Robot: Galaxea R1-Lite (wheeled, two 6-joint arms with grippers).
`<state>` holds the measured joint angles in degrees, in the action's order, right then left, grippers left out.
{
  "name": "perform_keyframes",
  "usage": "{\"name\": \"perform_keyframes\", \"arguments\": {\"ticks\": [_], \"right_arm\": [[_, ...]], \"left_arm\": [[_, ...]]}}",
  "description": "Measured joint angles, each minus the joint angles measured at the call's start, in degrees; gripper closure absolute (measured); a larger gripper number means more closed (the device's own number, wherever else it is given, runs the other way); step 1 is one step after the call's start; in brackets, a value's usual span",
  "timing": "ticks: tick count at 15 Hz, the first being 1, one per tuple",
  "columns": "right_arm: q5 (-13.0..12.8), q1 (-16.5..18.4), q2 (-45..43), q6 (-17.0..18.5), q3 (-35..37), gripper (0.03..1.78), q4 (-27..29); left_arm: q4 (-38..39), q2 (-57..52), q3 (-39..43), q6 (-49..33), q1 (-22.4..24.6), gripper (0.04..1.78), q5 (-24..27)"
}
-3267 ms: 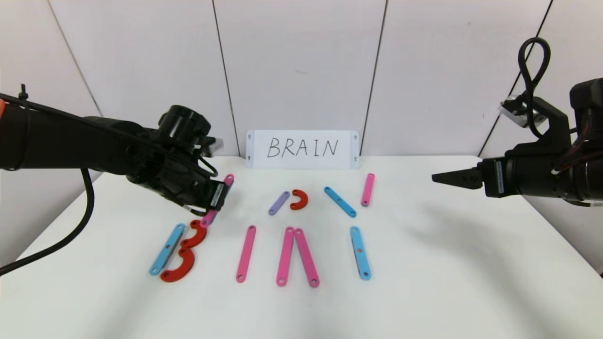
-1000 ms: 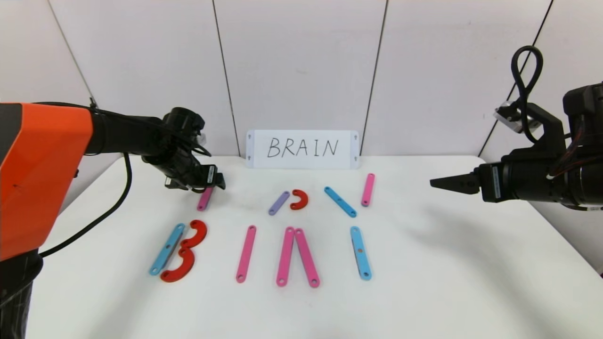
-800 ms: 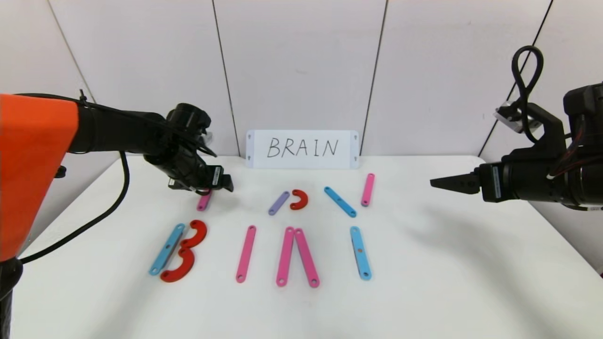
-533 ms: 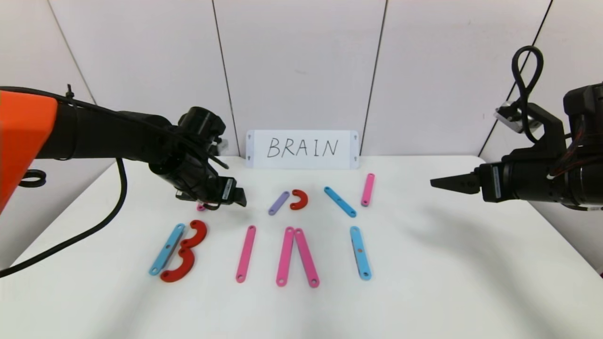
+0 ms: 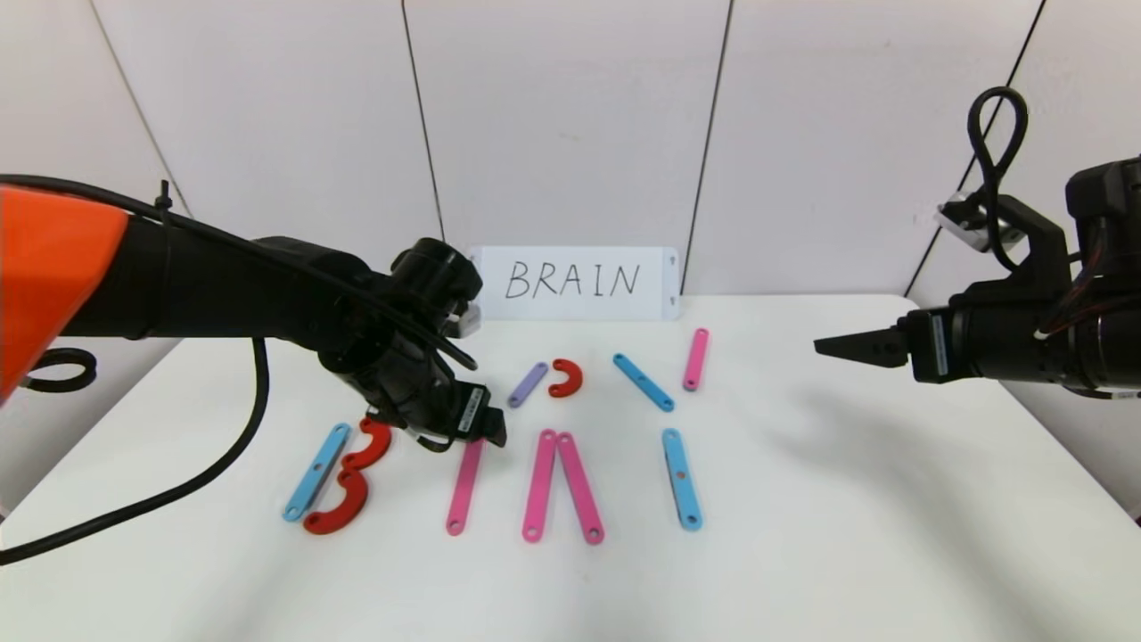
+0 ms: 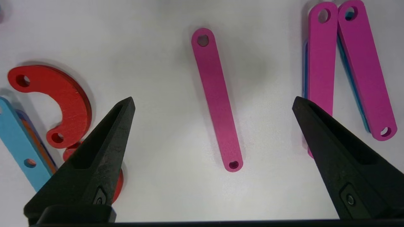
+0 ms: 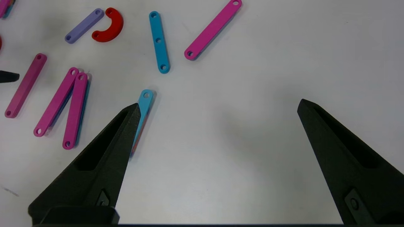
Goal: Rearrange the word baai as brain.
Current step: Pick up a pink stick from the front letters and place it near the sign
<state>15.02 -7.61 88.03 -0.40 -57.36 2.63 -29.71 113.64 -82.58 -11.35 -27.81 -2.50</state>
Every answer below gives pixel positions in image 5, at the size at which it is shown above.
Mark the looped black right arm cable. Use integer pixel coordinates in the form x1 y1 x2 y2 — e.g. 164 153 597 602
968 86 1029 273

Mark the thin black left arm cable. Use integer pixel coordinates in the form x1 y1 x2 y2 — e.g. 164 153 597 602
0 175 478 371

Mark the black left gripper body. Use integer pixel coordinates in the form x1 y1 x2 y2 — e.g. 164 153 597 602
390 336 492 444

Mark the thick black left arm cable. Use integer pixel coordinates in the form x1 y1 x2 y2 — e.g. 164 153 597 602
0 337 271 568

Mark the pink bar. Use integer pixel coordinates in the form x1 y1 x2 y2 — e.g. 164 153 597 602
522 429 559 543
446 437 485 537
557 432 606 545
682 327 710 393

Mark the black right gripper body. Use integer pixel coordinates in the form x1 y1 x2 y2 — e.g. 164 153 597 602
905 293 1077 385

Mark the black right camera bracket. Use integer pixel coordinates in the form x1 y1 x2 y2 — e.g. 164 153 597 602
994 194 1071 304

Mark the large red curved piece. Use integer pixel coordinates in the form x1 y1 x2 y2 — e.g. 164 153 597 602
343 417 394 471
302 468 370 536

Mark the short purple flat bar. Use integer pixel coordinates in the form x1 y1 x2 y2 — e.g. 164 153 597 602
507 361 551 410

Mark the white BRAIN word card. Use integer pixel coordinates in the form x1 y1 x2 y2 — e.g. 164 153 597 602
471 246 681 322

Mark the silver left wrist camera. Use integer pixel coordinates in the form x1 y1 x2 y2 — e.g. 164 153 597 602
443 300 483 340

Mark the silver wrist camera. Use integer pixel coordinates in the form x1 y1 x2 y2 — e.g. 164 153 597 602
443 300 483 340
934 192 1026 253

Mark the light blue flat bar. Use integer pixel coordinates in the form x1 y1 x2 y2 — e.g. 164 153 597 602
282 423 353 523
612 353 676 414
661 428 704 532

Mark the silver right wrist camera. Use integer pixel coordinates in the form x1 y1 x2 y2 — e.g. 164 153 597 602
934 192 1026 253

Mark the small red curved piece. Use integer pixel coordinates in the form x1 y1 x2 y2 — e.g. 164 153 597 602
547 358 585 399

